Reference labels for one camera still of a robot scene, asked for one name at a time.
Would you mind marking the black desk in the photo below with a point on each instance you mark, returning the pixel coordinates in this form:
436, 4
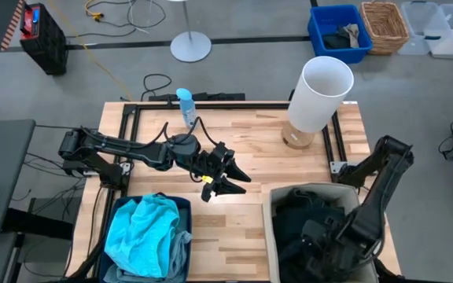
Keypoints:
6, 177

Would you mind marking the silver round floor stand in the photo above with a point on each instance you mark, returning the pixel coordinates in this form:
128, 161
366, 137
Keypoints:
191, 46

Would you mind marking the tan cloth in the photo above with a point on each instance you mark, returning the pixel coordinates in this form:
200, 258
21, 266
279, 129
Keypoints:
353, 33

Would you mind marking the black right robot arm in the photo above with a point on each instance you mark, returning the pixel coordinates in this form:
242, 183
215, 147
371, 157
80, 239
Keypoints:
368, 220

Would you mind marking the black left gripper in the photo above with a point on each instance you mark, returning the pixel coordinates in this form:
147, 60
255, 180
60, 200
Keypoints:
214, 165

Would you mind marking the yellow tape tag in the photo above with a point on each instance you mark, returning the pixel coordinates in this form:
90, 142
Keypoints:
208, 179

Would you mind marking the beige fabric bin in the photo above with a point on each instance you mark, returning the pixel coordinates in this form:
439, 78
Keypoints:
267, 236

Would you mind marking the black crate with red top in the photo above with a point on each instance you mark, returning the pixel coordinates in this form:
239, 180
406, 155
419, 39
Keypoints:
47, 47

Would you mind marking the light grey-blue garment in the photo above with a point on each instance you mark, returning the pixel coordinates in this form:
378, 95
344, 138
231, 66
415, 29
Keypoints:
182, 243

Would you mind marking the black cloth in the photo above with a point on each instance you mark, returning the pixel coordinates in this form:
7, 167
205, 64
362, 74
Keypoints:
333, 41

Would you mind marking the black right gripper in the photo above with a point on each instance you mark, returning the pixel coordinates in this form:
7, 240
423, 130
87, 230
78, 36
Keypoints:
322, 239

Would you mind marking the navy and white fabric bin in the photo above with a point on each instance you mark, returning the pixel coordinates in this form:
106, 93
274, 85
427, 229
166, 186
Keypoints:
118, 206

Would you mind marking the blue plastic bin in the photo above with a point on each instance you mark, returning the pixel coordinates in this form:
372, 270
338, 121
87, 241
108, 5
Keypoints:
321, 23

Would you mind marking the blue spray bottle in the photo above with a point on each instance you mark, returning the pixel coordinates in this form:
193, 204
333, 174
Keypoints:
187, 108

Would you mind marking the wicker basket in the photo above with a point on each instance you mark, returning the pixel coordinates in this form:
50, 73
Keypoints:
384, 27

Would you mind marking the white shade wooden base lamp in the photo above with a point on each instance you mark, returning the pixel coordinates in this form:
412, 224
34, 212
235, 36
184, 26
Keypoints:
313, 106

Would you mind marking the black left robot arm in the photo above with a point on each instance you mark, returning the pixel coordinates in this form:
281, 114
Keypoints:
132, 151

